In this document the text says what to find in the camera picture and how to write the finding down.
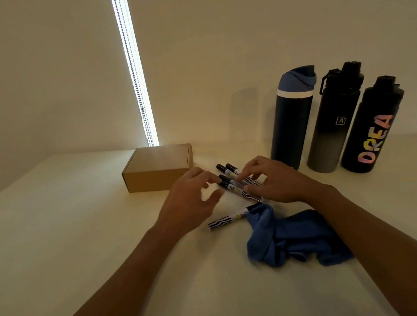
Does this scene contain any person's right hand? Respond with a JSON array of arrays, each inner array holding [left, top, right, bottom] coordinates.
[[233, 146, 339, 213]]

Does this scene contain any person's left hand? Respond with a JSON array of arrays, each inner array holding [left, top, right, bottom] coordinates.
[[149, 163, 231, 244]]

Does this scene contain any black white striped marker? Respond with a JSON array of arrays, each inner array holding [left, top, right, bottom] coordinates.
[[224, 159, 263, 191], [206, 202, 266, 231], [216, 161, 240, 182], [217, 176, 265, 208]]

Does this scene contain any brown paper box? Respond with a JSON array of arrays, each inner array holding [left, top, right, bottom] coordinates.
[[118, 141, 198, 197]]

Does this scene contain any blue cloth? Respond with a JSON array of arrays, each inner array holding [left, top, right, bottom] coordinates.
[[241, 193, 355, 277]]

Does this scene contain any barcode label black marker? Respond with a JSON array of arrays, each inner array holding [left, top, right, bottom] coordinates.
[[218, 170, 251, 193]]

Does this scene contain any navy bottle with blue lid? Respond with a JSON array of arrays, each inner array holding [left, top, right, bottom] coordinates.
[[259, 64, 329, 174]]

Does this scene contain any black grey gradient bottle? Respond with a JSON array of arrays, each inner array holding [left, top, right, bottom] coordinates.
[[294, 59, 377, 177]]

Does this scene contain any black bottle with loop handle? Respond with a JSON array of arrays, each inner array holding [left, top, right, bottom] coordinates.
[[330, 73, 415, 177]]

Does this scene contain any person's right forearm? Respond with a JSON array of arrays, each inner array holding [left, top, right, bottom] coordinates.
[[308, 174, 417, 316]]

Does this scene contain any person's left forearm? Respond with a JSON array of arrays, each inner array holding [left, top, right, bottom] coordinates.
[[11, 221, 191, 316]]

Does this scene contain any beaded blind chain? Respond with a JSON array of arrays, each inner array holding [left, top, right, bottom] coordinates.
[[111, 0, 157, 150]]

